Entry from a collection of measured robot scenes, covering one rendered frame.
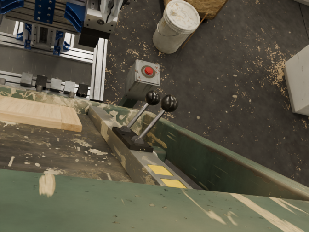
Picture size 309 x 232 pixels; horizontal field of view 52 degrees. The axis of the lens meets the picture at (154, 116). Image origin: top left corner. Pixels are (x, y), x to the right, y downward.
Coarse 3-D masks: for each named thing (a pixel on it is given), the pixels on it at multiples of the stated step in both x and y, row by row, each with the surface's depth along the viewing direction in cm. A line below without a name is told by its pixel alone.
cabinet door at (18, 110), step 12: (0, 96) 116; (0, 108) 92; (12, 108) 96; (24, 108) 101; (36, 108) 107; (48, 108) 113; (60, 108) 117; (72, 108) 125; (12, 120) 84; (24, 120) 85; (36, 120) 85; (48, 120) 87; (60, 120) 91; (72, 120) 95
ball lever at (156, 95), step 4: (148, 92) 77; (152, 92) 76; (156, 92) 76; (148, 96) 76; (152, 96) 75; (156, 96) 76; (148, 100) 76; (152, 100) 76; (156, 100) 76; (144, 104) 77; (148, 104) 77; (152, 104) 76; (156, 104) 77; (144, 108) 77; (140, 112) 76; (136, 116) 76; (132, 120) 76; (136, 120) 77; (128, 124) 76; (132, 124) 76; (120, 128) 77; (124, 128) 75; (128, 128) 76
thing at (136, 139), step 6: (168, 96) 65; (174, 96) 65; (162, 102) 65; (168, 102) 64; (174, 102) 64; (162, 108) 65; (168, 108) 64; (174, 108) 65; (162, 114) 65; (156, 120) 65; (150, 126) 65; (144, 132) 65; (132, 138) 65; (138, 138) 64
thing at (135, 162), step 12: (96, 108) 124; (96, 120) 106; (108, 120) 96; (108, 132) 83; (108, 144) 80; (120, 144) 68; (120, 156) 66; (132, 156) 58; (144, 156) 58; (132, 168) 56; (144, 168) 50; (168, 168) 52; (144, 180) 49; (156, 180) 44; (180, 180) 47
